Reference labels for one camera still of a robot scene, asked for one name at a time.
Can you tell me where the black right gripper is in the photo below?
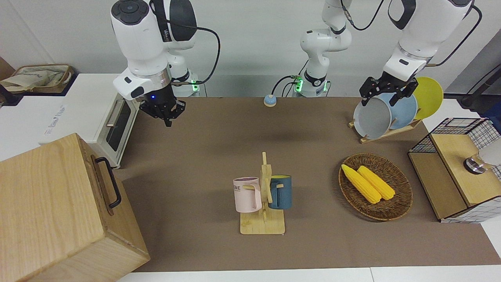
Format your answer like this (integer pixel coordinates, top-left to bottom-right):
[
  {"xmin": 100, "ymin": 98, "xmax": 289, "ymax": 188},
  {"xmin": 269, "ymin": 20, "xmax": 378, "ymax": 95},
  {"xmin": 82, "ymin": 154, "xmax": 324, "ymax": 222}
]
[{"xmin": 139, "ymin": 84, "xmax": 187, "ymax": 128}]

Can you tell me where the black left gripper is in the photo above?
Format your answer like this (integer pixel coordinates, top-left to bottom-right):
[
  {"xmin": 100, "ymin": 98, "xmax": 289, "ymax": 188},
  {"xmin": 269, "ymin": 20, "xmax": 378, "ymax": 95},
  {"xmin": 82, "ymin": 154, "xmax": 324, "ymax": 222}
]
[{"xmin": 359, "ymin": 76, "xmax": 419, "ymax": 107}]

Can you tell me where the light wooden drawer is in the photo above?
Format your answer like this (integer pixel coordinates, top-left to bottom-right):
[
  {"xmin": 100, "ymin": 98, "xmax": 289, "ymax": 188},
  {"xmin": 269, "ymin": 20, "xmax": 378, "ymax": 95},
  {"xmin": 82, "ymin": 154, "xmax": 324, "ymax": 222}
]
[{"xmin": 80, "ymin": 134, "xmax": 151, "ymax": 271}]

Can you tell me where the grey plate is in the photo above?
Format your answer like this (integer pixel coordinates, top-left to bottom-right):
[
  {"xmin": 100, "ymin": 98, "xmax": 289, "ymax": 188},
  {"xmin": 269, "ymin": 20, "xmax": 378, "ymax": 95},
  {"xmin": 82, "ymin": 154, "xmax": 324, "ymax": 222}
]
[{"xmin": 353, "ymin": 97, "xmax": 392, "ymax": 140}]

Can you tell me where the light blue plate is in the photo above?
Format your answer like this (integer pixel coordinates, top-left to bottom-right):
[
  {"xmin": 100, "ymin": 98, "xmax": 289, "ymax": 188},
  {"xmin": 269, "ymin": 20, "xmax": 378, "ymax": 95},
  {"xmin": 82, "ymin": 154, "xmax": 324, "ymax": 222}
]
[{"xmin": 382, "ymin": 92, "xmax": 418, "ymax": 130}]

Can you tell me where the wooden plate rack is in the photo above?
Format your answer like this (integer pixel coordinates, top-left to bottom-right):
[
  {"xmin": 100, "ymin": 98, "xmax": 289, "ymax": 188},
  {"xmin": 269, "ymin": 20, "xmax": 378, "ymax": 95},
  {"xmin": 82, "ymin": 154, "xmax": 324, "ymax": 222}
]
[{"xmin": 348, "ymin": 119, "xmax": 422, "ymax": 144}]

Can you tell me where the yellow plate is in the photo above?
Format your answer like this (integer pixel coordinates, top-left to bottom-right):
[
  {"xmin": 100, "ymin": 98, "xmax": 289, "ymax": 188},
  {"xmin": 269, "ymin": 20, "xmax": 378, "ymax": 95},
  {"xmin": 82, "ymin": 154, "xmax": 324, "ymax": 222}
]
[{"xmin": 413, "ymin": 77, "xmax": 444, "ymax": 120}]

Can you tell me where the brown table mat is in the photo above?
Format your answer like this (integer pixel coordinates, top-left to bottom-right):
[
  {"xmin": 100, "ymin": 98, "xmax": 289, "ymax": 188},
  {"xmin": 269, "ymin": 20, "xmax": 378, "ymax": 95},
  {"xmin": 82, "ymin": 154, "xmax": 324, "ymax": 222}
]
[{"xmin": 114, "ymin": 97, "xmax": 501, "ymax": 273}]

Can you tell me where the white toaster oven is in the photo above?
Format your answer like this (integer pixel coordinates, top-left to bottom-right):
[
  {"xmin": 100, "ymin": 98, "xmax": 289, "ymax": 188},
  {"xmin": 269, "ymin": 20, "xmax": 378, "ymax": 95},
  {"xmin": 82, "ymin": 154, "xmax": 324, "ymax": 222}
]
[{"xmin": 39, "ymin": 74, "xmax": 140, "ymax": 170}]

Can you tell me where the yellow corn cob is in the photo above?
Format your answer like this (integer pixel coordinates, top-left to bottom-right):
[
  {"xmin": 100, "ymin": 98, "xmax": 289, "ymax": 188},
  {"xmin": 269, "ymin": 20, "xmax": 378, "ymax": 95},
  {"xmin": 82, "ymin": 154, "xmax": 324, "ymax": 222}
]
[
  {"xmin": 357, "ymin": 165, "xmax": 396, "ymax": 201},
  {"xmin": 341, "ymin": 164, "xmax": 382, "ymax": 204}
]

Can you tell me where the brown wicker basket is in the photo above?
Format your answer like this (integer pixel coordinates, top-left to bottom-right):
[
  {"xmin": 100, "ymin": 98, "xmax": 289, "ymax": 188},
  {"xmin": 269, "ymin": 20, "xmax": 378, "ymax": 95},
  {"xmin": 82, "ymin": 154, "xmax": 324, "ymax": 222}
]
[{"xmin": 338, "ymin": 153, "xmax": 414, "ymax": 222}]

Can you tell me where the pink mug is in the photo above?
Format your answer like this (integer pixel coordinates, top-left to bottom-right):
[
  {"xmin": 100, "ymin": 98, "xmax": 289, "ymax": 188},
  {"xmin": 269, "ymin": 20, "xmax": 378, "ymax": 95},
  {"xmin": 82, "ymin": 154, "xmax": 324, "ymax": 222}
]
[{"xmin": 233, "ymin": 177, "xmax": 262, "ymax": 213}]

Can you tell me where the dark teal mug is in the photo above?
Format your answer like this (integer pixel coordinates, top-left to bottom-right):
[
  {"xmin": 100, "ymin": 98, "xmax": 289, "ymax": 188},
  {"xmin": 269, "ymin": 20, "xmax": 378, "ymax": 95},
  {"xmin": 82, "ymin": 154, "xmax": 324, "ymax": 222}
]
[{"xmin": 269, "ymin": 175, "xmax": 292, "ymax": 210}]

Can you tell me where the beige cloth bag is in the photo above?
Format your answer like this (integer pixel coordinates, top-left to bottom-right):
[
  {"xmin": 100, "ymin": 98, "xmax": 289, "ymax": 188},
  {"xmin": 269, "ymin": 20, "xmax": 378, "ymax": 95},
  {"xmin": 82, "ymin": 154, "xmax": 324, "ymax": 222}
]
[{"xmin": 2, "ymin": 66, "xmax": 71, "ymax": 87}]

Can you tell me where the wooden mug tree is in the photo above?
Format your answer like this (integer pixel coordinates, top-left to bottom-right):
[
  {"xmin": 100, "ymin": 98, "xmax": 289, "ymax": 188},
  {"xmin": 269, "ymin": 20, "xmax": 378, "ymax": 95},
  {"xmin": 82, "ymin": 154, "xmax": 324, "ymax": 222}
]
[{"xmin": 240, "ymin": 152, "xmax": 286, "ymax": 235}]

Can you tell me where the light wooden cabinet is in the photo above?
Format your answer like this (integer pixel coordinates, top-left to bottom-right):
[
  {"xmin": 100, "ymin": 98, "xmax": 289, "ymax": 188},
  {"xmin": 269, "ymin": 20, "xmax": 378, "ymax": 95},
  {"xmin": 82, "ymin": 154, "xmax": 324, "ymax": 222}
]
[{"xmin": 0, "ymin": 133, "xmax": 151, "ymax": 282}]

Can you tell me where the brown storage box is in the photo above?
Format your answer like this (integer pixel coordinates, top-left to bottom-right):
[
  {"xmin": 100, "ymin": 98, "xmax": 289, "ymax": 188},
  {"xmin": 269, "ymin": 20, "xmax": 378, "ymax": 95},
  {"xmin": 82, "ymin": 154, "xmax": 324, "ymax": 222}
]
[{"xmin": 0, "ymin": 64, "xmax": 76, "ymax": 97}]

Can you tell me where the black drawer handle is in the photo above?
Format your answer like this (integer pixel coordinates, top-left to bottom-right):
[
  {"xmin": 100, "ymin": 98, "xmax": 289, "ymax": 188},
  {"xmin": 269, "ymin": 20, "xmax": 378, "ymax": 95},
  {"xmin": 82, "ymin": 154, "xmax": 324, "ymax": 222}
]
[{"xmin": 95, "ymin": 157, "xmax": 122, "ymax": 209}]

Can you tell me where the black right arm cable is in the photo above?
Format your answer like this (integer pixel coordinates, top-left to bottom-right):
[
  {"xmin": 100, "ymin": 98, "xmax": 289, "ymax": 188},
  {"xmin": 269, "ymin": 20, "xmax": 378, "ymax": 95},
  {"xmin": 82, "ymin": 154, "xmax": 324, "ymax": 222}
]
[{"xmin": 155, "ymin": 0, "xmax": 221, "ymax": 85}]

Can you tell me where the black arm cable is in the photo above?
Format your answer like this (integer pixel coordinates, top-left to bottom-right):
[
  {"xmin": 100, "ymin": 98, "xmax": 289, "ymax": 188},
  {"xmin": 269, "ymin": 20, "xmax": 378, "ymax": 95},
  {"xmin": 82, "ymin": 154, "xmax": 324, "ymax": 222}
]
[
  {"xmin": 340, "ymin": 0, "xmax": 483, "ymax": 67},
  {"xmin": 155, "ymin": 0, "xmax": 221, "ymax": 85}
]

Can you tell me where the black camera stand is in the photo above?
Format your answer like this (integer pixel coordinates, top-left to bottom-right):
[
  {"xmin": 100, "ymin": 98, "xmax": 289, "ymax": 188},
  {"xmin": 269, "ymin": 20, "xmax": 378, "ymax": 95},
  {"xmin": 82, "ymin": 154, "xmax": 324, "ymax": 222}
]
[{"xmin": 458, "ymin": 67, "xmax": 501, "ymax": 114}]

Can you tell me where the black base cable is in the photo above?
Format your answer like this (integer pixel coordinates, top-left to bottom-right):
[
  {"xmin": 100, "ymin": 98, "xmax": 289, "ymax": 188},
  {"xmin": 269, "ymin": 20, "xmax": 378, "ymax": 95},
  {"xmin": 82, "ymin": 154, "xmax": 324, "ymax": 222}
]
[{"xmin": 272, "ymin": 59, "xmax": 310, "ymax": 98}]

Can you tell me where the wire rack with wooden shelves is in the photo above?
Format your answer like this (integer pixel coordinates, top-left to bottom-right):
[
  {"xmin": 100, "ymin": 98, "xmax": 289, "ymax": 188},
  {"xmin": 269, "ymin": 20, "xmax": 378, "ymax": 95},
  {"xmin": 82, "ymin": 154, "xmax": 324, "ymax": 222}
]
[{"xmin": 408, "ymin": 117, "xmax": 501, "ymax": 224}]

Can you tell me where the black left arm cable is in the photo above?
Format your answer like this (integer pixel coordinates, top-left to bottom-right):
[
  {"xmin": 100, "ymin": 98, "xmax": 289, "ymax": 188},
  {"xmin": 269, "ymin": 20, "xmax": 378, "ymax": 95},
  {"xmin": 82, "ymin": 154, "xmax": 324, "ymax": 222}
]
[{"xmin": 340, "ymin": 0, "xmax": 483, "ymax": 67}]

